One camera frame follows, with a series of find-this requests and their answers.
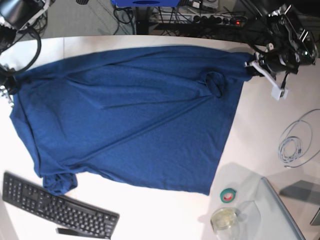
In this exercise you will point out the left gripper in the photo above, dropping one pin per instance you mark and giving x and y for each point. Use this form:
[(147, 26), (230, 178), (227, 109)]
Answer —
[(288, 62)]

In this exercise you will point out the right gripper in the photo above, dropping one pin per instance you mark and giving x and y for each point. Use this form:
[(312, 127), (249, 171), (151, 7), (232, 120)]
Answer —
[(9, 82)]

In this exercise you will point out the dark blue t-shirt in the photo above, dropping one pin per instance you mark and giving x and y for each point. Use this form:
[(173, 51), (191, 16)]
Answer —
[(154, 117)]

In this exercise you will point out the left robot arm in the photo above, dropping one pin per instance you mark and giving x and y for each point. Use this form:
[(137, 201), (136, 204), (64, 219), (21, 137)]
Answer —
[(278, 37)]

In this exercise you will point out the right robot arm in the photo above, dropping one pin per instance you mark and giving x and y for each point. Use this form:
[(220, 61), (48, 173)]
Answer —
[(19, 18)]

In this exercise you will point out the black power strip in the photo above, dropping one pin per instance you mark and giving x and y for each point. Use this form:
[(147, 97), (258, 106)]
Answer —
[(215, 19)]

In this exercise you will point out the green and red tape roll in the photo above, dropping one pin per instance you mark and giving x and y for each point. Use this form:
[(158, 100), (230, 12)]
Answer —
[(228, 195)]

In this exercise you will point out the blue box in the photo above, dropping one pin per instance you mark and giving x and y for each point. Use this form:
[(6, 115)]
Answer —
[(146, 3)]

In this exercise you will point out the black computer keyboard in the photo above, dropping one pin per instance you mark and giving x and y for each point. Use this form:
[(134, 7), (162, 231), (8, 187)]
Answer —
[(76, 217)]

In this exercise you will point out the clear glass bottle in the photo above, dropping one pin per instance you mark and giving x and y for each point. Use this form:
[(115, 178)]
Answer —
[(225, 224)]

